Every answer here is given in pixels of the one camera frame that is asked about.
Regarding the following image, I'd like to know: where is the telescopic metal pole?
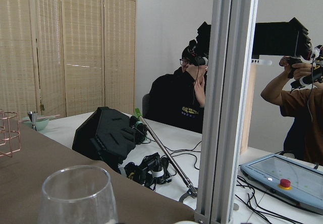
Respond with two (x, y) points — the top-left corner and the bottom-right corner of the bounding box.
(135, 108), (197, 203)

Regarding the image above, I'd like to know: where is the copper wire bottle basket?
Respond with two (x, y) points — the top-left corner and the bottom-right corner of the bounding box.
(1, 109), (21, 157)

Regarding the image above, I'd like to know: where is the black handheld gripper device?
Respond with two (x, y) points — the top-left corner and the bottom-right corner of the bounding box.
(119, 152), (172, 191)

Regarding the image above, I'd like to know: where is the steel jigger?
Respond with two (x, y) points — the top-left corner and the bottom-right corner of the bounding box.
(27, 111), (38, 131)

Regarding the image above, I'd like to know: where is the black equipment case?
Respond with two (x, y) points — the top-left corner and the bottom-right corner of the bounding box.
(72, 106), (138, 172)

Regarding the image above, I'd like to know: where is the clear wine glass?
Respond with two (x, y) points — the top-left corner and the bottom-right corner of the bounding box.
(38, 165), (119, 223)

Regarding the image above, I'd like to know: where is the green bowl on side table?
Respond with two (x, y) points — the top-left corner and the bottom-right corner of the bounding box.
(19, 115), (60, 131)

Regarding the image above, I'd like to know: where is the person in brown shirt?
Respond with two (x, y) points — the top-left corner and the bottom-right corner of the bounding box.
(261, 56), (322, 165)

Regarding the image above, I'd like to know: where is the aluminium frame post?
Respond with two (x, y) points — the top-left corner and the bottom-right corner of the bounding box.
(194, 0), (258, 223)

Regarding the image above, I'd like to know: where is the blue teach pendant tablet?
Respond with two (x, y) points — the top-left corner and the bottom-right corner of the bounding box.
(240, 154), (322, 214)

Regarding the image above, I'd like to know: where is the person in black hoodie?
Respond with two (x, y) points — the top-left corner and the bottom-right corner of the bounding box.
(146, 47), (207, 133)

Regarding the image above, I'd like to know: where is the white rabbit tray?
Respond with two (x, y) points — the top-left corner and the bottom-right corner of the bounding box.
(174, 220), (198, 224)

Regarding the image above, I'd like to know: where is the bamboo folding screen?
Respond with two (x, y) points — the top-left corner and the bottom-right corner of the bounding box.
(1, 0), (137, 117)

